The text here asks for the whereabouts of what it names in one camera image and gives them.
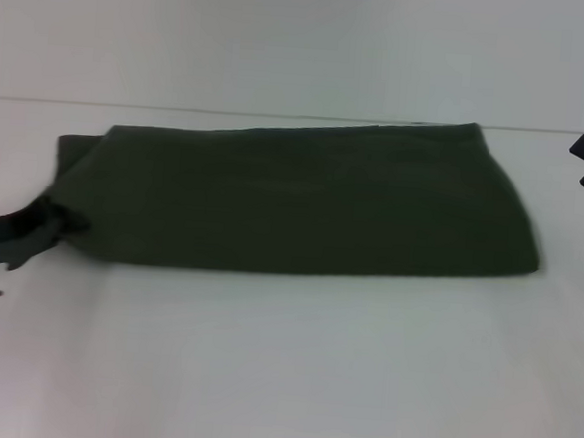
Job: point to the dark green t-shirt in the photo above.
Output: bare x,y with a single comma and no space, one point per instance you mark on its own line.
298,199

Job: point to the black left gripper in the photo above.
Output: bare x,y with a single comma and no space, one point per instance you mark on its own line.
10,229

